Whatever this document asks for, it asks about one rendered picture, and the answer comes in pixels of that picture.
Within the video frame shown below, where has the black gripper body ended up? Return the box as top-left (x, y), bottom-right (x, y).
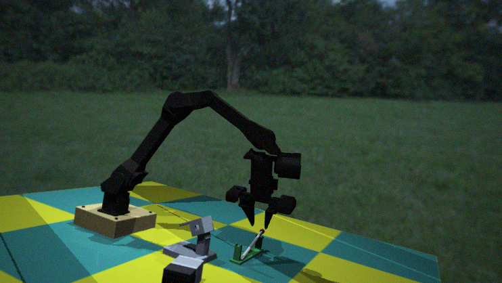
top-left (225, 175), bottom-right (296, 215)

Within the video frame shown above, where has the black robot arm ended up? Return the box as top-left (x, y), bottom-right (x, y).
top-left (97, 90), bottom-right (301, 216)

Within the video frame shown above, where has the green flat plate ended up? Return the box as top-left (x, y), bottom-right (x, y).
top-left (229, 236), bottom-right (264, 265)

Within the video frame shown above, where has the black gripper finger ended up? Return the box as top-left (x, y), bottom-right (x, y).
top-left (238, 200), bottom-right (255, 226)
top-left (265, 208), bottom-right (277, 229)

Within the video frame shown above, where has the grey rod with red cap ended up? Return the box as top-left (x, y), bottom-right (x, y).
top-left (241, 229), bottom-right (265, 260)

